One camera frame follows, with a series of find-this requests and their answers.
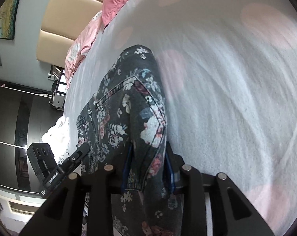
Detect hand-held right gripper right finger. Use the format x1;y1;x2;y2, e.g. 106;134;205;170
163;141;276;236

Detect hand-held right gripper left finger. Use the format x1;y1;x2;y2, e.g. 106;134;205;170
19;143;134;236

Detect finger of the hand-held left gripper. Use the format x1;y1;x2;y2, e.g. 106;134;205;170
58;144;90;175

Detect dark floral pants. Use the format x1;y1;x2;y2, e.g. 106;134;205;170
76;45;185;236

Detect white garment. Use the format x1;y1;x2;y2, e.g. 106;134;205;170
41;115;71;163

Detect black sliding wardrobe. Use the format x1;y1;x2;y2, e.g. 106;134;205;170
0;78;66;193

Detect white nightstand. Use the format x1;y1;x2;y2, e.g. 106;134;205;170
49;64;67;110

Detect light pink printed pillow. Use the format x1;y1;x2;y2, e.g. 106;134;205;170
64;11;105;90

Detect beige padded headboard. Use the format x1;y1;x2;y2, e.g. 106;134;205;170
37;0;117;68

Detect deep pink pillow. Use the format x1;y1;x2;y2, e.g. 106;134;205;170
101;0;152;27

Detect framed wall painting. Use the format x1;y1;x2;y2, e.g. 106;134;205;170
0;0;27;40

